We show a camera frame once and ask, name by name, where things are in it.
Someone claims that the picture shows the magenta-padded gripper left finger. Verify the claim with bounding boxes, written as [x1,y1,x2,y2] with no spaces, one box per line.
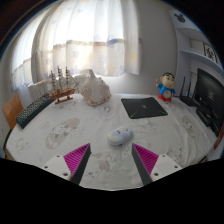
[42,143,92,185]

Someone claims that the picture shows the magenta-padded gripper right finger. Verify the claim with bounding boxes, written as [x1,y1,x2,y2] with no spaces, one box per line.
[131,143,184,186]

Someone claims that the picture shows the white cartoon-print computer mouse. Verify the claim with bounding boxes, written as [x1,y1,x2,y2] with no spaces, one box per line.
[106,125,134,146]

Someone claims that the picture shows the black mouse pad green lines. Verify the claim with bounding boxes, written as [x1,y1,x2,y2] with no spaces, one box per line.
[120,96,169,120]

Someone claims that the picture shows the white cartoon-print tablecloth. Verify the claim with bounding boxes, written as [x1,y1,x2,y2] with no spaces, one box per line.
[3,92,221,191]

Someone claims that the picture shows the black computer keyboard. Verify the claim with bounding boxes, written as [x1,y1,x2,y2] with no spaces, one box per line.
[15,92,56,130]

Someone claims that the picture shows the wooden model sailing ship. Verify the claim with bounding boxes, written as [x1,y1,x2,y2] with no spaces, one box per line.
[49,65,79,105]

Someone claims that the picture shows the large white conch shell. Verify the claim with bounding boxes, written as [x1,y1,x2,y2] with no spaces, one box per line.
[80,68,113,107]

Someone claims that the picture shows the black router with antennas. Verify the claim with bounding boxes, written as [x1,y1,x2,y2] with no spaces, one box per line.
[179,76,201,108]

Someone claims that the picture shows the cartoon boy figurine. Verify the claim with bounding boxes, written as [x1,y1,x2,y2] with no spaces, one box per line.
[155,72,177,103]

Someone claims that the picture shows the red paper packet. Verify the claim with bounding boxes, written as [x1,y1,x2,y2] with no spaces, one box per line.
[214,132,224,150]

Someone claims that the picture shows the orange wooden chair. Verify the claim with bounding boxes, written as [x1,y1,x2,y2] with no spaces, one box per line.
[2,93,25,131]

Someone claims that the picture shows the black computer monitor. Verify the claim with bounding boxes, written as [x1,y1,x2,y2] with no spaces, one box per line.
[194,68,224,138]

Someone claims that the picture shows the white star-print curtain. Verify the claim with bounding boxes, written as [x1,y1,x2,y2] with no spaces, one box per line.
[11,0,141,91]

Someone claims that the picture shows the white wall shelf unit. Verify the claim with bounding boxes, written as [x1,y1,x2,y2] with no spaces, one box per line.
[168,8,224,98]

